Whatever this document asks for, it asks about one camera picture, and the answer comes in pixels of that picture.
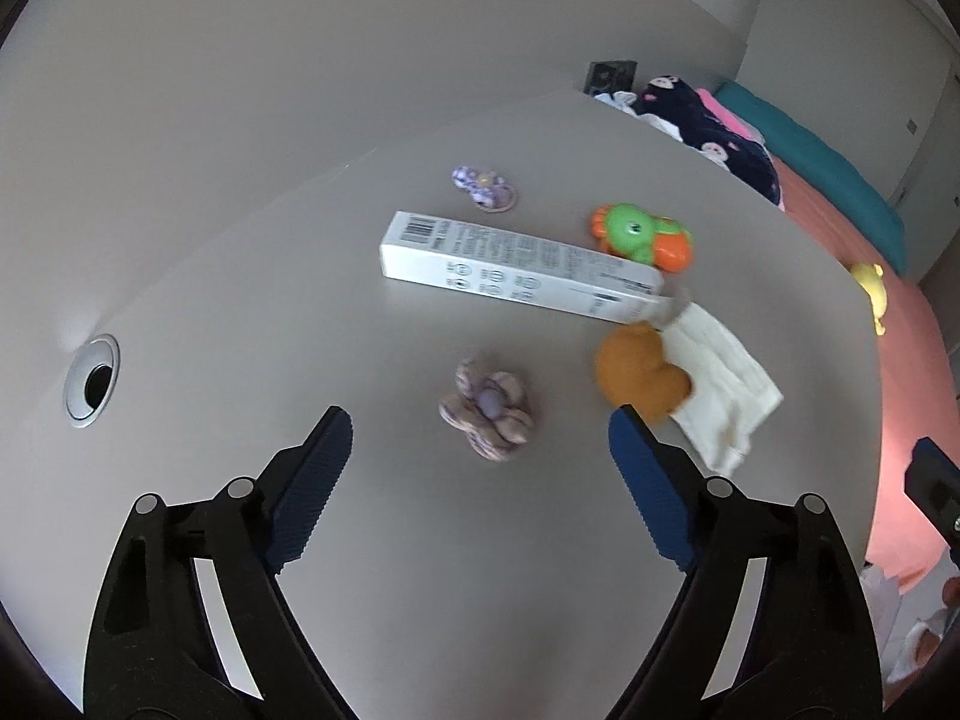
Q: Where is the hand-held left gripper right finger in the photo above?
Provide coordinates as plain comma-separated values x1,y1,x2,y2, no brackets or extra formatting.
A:
604,405,883,720

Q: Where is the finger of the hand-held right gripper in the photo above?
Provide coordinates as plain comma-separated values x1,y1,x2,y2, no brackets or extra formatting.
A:
904,437,960,565

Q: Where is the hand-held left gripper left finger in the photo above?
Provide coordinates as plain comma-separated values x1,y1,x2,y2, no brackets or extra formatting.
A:
82,405,361,720

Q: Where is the brown plush toy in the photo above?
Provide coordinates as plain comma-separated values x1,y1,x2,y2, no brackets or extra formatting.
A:
595,320,692,423

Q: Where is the purple knitted flower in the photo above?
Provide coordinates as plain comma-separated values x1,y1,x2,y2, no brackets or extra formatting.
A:
439,358,533,462

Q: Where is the salmon bedsheet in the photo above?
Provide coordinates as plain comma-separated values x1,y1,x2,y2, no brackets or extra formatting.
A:
772,157,960,593

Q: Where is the cream white cloth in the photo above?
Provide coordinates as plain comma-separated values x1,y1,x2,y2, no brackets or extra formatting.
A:
660,302,785,477

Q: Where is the yellow plush toy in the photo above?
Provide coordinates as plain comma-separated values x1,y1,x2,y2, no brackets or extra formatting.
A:
850,262,890,336

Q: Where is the green and orange toy turtle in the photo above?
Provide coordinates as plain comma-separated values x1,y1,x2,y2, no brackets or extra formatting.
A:
589,202,695,273

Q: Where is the long white carton box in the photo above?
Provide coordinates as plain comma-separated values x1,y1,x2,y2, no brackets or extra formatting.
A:
379,211,676,327

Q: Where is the teal pillow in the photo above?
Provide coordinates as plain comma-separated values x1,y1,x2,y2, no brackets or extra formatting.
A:
712,82,907,275

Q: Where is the dark printed cloth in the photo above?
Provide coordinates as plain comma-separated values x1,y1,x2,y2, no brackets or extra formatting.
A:
637,75,781,205

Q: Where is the pink cloth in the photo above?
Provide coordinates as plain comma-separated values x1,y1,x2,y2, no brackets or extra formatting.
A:
694,88,766,143

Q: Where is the white crumpled cloth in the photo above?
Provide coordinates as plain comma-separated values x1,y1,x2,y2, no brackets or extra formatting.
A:
596,90,683,140

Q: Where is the small black box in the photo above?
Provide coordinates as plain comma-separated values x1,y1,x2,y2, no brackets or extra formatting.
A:
583,60,637,96

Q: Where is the silver cable grommet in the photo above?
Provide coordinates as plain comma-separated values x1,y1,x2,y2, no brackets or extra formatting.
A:
64,335,121,430

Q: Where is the purple flower hair tie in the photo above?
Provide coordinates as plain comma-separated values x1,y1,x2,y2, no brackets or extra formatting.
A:
450,165,518,215

